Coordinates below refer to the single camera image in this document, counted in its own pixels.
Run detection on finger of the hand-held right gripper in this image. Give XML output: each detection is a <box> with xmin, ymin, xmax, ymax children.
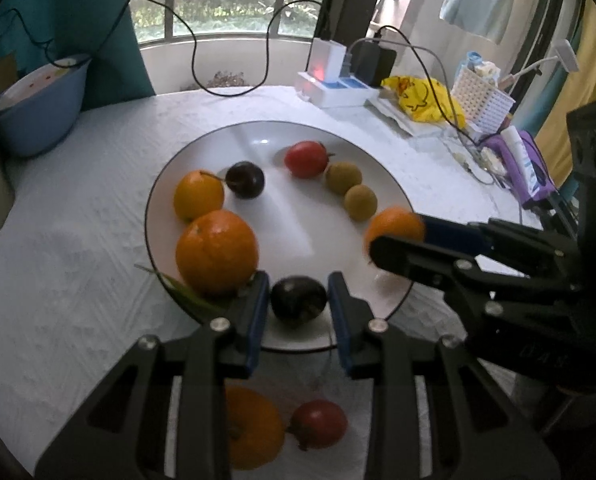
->
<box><xmin>417</xmin><ymin>213</ymin><xmax>579</xmax><ymax>282</ymax></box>
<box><xmin>369</xmin><ymin>234</ymin><xmax>579</xmax><ymax>342</ymax></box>

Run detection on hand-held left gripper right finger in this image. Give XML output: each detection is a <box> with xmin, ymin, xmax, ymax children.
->
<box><xmin>327</xmin><ymin>270</ymin><xmax>561</xmax><ymax>480</ymax></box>

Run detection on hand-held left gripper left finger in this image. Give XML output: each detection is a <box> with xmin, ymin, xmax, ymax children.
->
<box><xmin>34</xmin><ymin>270</ymin><xmax>271</xmax><ymax>480</ymax></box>

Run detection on dark purple plum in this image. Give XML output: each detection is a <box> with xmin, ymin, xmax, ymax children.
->
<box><xmin>269</xmin><ymin>276</ymin><xmax>329</xmax><ymax>330</ymax></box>
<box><xmin>213</xmin><ymin>161</ymin><xmax>266</xmax><ymax>200</ymax></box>

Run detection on large orange with leaf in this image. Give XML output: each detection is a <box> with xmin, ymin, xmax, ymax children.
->
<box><xmin>135</xmin><ymin>209</ymin><xmax>260</xmax><ymax>311</ymax></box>

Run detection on brown longan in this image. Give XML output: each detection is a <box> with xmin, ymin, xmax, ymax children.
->
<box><xmin>325</xmin><ymin>161</ymin><xmax>363</xmax><ymax>196</ymax></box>
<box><xmin>344</xmin><ymin>184</ymin><xmax>379</xmax><ymax>221</ymax></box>

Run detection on white plate with dark rim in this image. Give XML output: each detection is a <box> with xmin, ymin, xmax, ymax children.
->
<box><xmin>144</xmin><ymin>120</ymin><xmax>416</xmax><ymax>353</ymax></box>

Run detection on small red tomato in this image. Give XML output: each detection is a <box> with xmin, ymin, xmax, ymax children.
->
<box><xmin>288</xmin><ymin>399</ymin><xmax>349</xmax><ymax>452</ymax></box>

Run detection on orange with short stem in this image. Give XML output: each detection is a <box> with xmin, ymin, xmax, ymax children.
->
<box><xmin>173</xmin><ymin>170</ymin><xmax>226</xmax><ymax>223</ymax></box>

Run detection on red tomato with calyx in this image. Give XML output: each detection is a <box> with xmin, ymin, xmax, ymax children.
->
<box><xmin>284</xmin><ymin>141</ymin><xmax>335</xmax><ymax>179</ymax></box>

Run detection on purple pouch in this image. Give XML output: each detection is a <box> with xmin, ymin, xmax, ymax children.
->
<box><xmin>482</xmin><ymin>130</ymin><xmax>561</xmax><ymax>208</ymax></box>

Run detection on white paper stack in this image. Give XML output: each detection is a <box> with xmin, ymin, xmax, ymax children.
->
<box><xmin>365</xmin><ymin>95</ymin><xmax>458</xmax><ymax>138</ymax></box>

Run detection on white plastic basket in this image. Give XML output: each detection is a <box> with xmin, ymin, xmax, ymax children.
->
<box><xmin>450</xmin><ymin>65</ymin><xmax>516</xmax><ymax>131</ymax></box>

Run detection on packets in basket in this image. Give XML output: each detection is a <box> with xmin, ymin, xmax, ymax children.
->
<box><xmin>465</xmin><ymin>51</ymin><xmax>501</xmax><ymax>81</ymax></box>

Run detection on yellow curtain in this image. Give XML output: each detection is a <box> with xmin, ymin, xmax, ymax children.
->
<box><xmin>535</xmin><ymin>0</ymin><xmax>596</xmax><ymax>186</ymax></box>

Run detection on white power strip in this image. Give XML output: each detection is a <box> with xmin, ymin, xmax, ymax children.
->
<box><xmin>295</xmin><ymin>71</ymin><xmax>383</xmax><ymax>108</ymax></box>

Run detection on black charger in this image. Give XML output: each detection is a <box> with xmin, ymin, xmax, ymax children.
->
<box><xmin>350</xmin><ymin>40</ymin><xmax>397</xmax><ymax>88</ymax></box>

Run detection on white clip lamp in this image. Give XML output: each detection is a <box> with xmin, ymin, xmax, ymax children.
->
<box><xmin>500</xmin><ymin>39</ymin><xmax>578</xmax><ymax>88</ymax></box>

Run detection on white charger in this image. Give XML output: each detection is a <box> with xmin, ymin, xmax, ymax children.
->
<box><xmin>308</xmin><ymin>37</ymin><xmax>349</xmax><ymax>86</ymax></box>

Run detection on blue bowl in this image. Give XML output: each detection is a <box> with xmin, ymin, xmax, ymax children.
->
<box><xmin>0</xmin><ymin>52</ymin><xmax>91</xmax><ymax>158</ymax></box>

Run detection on white inner bowl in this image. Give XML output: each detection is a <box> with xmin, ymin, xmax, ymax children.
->
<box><xmin>0</xmin><ymin>55</ymin><xmax>86</xmax><ymax>111</ymax></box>

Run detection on teal curtain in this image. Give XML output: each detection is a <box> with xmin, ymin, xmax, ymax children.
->
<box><xmin>0</xmin><ymin>0</ymin><xmax>156</xmax><ymax>111</ymax></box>

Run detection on grey cable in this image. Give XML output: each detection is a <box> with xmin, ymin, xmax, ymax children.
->
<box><xmin>445</xmin><ymin>137</ymin><xmax>498</xmax><ymax>186</ymax></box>

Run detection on black charger cable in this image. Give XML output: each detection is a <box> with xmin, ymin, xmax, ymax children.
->
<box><xmin>373</xmin><ymin>25</ymin><xmax>493</xmax><ymax>156</ymax></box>

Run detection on long black cable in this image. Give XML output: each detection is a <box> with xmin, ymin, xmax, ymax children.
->
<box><xmin>0</xmin><ymin>0</ymin><xmax>325</xmax><ymax>96</ymax></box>

